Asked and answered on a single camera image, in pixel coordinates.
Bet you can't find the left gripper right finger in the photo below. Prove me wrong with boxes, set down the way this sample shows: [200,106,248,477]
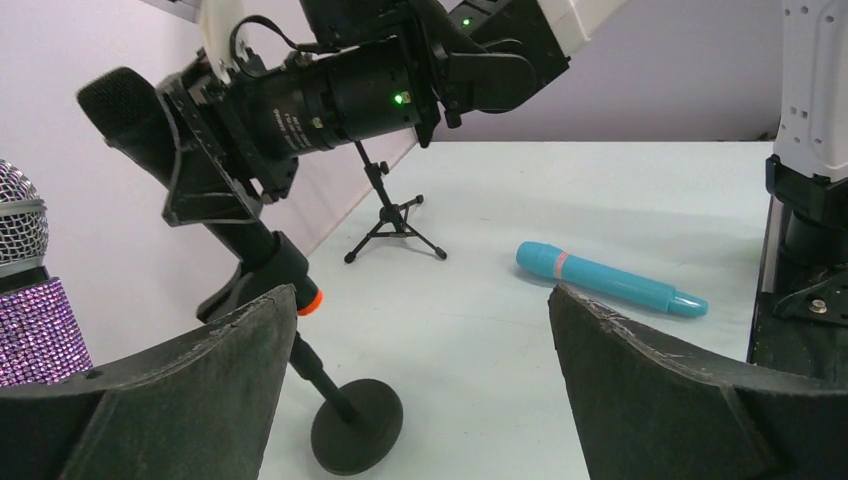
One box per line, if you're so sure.
[548,284,847,479]

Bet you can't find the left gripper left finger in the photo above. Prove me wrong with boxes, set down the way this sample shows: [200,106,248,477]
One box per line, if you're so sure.
[1,285,297,479]

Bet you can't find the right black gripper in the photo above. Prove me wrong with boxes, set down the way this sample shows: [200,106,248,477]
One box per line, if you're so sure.
[156,56,299,227]

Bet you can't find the black orange-ring microphone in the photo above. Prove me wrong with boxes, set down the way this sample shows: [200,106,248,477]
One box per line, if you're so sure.
[76,67,324,323]

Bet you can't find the purple glitter microphone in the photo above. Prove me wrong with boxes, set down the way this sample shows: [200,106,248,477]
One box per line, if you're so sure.
[1,160,93,387]

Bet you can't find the teal blue microphone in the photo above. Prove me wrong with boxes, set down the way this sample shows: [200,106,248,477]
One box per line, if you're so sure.
[515,241,709,318]

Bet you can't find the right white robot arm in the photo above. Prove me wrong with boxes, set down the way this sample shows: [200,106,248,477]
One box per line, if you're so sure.
[156,1,621,226]

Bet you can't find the black tripod shock-mount stand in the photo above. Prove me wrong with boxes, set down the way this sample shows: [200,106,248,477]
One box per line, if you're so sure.
[343,141,448,264]

